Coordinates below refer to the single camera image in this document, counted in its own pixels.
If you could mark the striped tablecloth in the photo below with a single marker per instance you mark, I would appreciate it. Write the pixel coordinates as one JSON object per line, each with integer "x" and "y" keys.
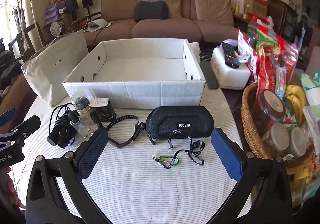
{"x": 140, "y": 184}

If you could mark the black pillow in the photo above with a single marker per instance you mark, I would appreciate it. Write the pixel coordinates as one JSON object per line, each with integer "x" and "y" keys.
{"x": 150, "y": 11}

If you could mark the brown sofa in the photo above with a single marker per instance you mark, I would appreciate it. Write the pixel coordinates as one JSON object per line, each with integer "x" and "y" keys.
{"x": 165, "y": 29}

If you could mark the dark wooden chair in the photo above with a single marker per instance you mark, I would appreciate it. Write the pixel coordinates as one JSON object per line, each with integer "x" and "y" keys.
{"x": 31, "y": 27}

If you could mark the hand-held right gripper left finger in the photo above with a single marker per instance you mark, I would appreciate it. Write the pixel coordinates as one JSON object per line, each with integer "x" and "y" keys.
{"x": 92, "y": 154}

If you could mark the round metal tin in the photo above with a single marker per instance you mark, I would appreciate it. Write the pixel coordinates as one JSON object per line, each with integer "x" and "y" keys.
{"x": 56, "y": 28}

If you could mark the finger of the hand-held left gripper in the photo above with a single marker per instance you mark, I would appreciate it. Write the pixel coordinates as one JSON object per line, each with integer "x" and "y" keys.
{"x": 8, "y": 114}
{"x": 30, "y": 124}

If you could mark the stack of purple boxes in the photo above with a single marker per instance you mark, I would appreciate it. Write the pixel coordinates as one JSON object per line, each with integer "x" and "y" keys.
{"x": 55, "y": 11}

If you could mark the white tissue box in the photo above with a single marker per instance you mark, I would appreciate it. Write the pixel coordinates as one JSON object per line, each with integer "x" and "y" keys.
{"x": 230, "y": 77}

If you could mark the small jar with grey lid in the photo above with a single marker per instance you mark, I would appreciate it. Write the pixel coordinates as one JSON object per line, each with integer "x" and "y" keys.
{"x": 278, "y": 136}
{"x": 298, "y": 140}

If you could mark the bunch of bananas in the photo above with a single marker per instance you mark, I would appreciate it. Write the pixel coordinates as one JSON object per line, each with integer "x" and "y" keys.
{"x": 296, "y": 99}

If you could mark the yellow bottle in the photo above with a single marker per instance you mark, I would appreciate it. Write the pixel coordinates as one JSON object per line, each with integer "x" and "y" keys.
{"x": 236, "y": 9}

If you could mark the white neck massager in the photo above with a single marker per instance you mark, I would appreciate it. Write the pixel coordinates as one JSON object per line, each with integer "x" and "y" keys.
{"x": 96, "y": 25}

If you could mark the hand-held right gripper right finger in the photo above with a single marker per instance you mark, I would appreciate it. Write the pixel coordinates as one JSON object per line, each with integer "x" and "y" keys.
{"x": 226, "y": 156}

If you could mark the cream bottle with clear cap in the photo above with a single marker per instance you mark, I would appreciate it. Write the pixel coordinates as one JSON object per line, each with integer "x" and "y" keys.
{"x": 86, "y": 115}

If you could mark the large jar with brown lid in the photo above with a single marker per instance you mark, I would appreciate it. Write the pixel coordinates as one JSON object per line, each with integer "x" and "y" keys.
{"x": 271, "y": 104}

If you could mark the black remote control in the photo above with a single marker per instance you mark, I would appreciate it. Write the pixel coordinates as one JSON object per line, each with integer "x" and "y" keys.
{"x": 230, "y": 56}

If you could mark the brown cardboard carton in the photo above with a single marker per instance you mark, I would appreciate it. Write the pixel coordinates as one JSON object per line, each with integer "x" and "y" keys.
{"x": 255, "y": 7}

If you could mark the wicker basket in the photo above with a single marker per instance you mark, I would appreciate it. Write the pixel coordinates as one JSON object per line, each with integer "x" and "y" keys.
{"x": 250, "y": 119}

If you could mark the small black and white box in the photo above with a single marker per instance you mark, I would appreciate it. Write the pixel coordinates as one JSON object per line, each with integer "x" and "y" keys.
{"x": 102, "y": 114}

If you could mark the green red snack bag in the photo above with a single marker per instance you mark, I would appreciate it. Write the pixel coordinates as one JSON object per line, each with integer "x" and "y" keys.
{"x": 266, "y": 39}

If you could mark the clear bottle with black cap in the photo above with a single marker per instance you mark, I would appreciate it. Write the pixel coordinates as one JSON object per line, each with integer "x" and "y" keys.
{"x": 83, "y": 129}

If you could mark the black glasses case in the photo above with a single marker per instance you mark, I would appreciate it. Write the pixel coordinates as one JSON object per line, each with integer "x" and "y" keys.
{"x": 180, "y": 119}

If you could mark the beige tote bag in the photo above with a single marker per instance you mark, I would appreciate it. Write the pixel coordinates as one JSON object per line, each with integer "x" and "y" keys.
{"x": 50, "y": 69}

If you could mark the black speaker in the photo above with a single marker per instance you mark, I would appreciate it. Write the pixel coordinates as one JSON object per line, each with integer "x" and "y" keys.
{"x": 87, "y": 0}
{"x": 72, "y": 4}

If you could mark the clear zip bag of snacks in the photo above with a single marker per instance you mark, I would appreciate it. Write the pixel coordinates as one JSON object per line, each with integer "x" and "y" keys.
{"x": 287, "y": 59}

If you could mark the dark wooden cabinet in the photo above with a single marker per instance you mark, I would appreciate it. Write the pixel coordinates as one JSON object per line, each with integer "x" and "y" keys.
{"x": 282, "y": 14}

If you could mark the black coiled rings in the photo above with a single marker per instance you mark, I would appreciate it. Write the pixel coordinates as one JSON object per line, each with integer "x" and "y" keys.
{"x": 206, "y": 55}

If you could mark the white red snack bag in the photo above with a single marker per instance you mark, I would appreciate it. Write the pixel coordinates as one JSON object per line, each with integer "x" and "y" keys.
{"x": 246, "y": 49}

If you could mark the pale purple lid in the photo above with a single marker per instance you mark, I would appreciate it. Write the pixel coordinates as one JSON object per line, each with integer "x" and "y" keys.
{"x": 231, "y": 41}

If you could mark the white cardboard box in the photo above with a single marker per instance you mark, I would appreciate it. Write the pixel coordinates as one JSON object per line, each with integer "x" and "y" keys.
{"x": 140, "y": 94}

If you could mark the black watch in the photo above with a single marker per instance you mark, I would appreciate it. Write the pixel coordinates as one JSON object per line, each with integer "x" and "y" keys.
{"x": 136, "y": 127}

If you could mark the green carabiner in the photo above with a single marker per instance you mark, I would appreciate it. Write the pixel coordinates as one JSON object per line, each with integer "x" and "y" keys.
{"x": 175, "y": 161}

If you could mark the person's left hand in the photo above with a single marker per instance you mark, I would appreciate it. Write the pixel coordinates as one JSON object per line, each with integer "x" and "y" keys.
{"x": 6, "y": 179}

